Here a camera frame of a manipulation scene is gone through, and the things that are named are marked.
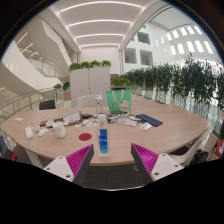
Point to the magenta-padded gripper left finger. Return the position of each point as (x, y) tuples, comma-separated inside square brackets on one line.
[(60, 166)]

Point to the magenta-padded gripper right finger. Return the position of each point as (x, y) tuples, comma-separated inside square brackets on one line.
[(165, 165)]

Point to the clear blue-labelled water bottle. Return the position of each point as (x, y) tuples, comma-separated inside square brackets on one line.
[(103, 141)]

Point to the white chair with purple seat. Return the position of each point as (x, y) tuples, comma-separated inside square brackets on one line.
[(186, 151)]

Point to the white paper cup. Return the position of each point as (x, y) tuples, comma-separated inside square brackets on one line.
[(59, 130)]

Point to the white computer mouse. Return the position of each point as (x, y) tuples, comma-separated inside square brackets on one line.
[(42, 132)]

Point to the flat round red coaster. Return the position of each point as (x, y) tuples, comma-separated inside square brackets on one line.
[(85, 136)]

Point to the white packet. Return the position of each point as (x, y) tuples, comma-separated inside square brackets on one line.
[(131, 122), (145, 126)]

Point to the small grey device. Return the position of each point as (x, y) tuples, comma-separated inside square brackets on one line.
[(37, 128)]

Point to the black folder with white card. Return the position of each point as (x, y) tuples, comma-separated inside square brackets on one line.
[(55, 122)]

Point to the white power strip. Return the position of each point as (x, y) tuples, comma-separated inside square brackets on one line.
[(29, 132)]

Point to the small red and black box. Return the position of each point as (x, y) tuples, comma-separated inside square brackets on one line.
[(42, 123)]

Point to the dark blue flat case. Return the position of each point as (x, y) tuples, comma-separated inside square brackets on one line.
[(149, 120)]

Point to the printed booklet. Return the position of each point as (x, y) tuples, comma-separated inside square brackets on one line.
[(72, 118)]

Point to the black chair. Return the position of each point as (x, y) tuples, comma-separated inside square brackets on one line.
[(47, 105)]

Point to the white paper slip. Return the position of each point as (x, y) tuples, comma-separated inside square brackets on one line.
[(18, 119)]

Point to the clear drinking flask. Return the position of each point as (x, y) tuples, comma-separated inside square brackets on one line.
[(99, 106)]

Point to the glass balustrade railing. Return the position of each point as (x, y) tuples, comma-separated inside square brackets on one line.
[(20, 101)]

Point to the low planter with green plants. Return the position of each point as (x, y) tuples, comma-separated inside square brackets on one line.
[(61, 86)]

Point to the white cabinet topped with plants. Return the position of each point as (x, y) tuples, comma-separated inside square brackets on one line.
[(88, 85)]

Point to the row of green hedge plants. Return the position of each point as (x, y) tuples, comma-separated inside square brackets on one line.
[(186, 80)]

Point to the ceiling strip lights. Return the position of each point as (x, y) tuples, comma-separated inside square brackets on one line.
[(100, 21)]

